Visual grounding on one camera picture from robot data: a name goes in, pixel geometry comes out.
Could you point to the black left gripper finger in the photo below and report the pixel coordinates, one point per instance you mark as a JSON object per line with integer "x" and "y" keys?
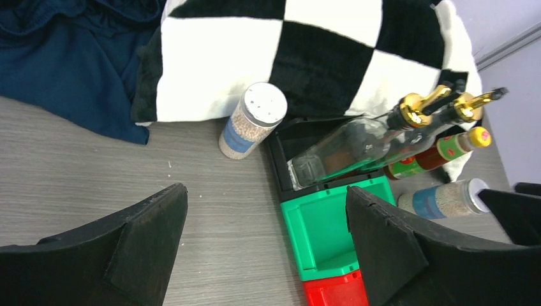
{"x": 518, "y": 212}

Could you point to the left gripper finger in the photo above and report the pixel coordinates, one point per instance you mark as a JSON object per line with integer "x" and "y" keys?
{"x": 408, "y": 260}
{"x": 125, "y": 258}

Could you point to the yellow-capped sauce bottle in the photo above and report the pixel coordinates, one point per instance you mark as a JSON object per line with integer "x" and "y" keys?
{"x": 442, "y": 152}

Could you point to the gold-top oil bottle brown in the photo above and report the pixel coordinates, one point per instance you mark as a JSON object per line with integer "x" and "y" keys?
{"x": 459, "y": 108}

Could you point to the gold-top clear glass bottle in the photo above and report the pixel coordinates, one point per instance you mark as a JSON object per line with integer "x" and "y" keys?
{"x": 363, "y": 140}

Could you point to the red plastic bin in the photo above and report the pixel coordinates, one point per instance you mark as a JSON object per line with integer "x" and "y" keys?
{"x": 345, "y": 290}

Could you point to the silver-lid spice jar right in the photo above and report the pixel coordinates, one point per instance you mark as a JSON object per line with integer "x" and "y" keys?
{"x": 454, "y": 199}

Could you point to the silver-lid spice jar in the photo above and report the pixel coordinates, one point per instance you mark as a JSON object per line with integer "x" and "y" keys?
{"x": 259, "y": 111}
{"x": 454, "y": 199}

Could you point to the green plastic bin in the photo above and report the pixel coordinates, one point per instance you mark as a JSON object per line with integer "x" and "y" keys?
{"x": 317, "y": 225}

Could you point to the black plastic bin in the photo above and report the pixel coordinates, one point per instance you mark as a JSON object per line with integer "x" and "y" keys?
{"x": 293, "y": 136}

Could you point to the silver-lid spice jar left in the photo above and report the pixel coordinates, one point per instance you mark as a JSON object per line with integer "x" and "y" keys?
{"x": 259, "y": 111}

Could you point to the dark blue cloth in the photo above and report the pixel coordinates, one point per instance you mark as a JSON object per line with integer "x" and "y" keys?
{"x": 78, "y": 59}

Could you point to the black white checkered blanket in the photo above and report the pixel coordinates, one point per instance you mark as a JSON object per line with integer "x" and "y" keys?
{"x": 329, "y": 58}

